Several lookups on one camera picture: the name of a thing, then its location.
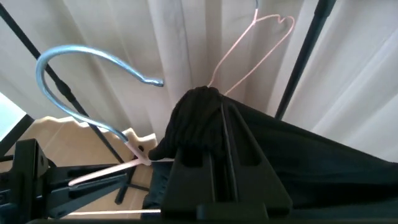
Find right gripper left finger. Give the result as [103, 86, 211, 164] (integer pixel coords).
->
[161, 103, 233, 217]

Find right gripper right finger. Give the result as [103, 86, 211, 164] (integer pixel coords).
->
[221, 96, 294, 217]

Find beige curtain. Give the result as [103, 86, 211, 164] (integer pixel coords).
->
[0, 0, 398, 163]

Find black shorts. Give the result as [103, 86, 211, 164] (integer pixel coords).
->
[141, 86, 398, 218]

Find black clothes rack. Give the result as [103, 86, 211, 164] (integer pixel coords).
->
[0, 0, 337, 206]

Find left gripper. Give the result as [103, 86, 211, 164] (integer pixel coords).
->
[0, 138, 134, 220]

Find pink clothes hanger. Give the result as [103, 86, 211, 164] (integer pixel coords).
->
[206, 0, 295, 96]
[35, 44, 175, 216]

